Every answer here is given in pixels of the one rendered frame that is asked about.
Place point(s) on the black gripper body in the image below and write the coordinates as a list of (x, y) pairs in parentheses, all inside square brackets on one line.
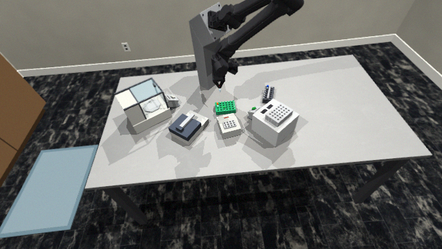
[(215, 77)]

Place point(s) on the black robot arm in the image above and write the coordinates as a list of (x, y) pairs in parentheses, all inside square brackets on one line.
[(231, 15)]

